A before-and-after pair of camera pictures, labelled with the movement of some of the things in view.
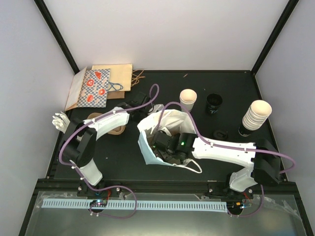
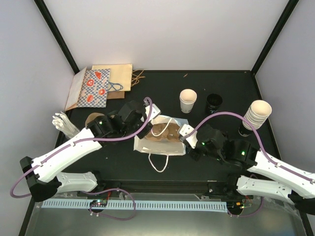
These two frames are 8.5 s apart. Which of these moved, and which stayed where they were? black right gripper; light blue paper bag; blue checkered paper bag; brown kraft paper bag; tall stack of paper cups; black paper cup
Moved: light blue paper bag; black right gripper
Stayed: brown kraft paper bag; tall stack of paper cups; black paper cup; blue checkered paper bag
